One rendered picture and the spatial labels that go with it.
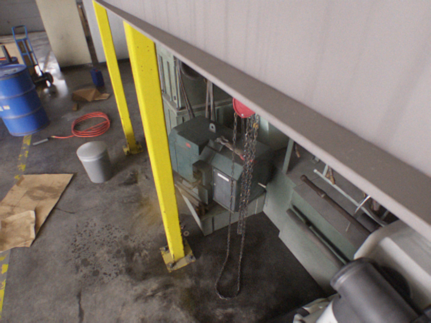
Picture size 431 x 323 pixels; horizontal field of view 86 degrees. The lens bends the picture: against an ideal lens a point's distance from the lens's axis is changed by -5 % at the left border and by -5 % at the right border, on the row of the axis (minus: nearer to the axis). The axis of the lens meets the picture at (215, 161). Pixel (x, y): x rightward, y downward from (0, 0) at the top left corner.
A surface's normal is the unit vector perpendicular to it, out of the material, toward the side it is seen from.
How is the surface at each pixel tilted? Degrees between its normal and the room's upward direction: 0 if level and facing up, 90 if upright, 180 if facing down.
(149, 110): 90
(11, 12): 90
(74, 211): 0
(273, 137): 72
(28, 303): 0
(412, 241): 0
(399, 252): 41
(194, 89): 90
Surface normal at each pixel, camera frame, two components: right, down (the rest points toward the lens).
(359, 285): -0.61, -0.44
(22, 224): -0.01, -0.79
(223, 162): -0.48, -0.24
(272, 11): -0.89, 0.28
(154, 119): 0.45, 0.55
